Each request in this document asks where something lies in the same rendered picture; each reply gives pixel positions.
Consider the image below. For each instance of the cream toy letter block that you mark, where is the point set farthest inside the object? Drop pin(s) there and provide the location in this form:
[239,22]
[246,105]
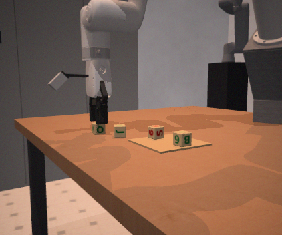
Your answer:
[98,128]
[156,132]
[182,138]
[119,130]

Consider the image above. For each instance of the light tan flat mat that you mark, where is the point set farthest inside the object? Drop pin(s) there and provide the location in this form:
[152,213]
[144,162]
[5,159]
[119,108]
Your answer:
[165,144]

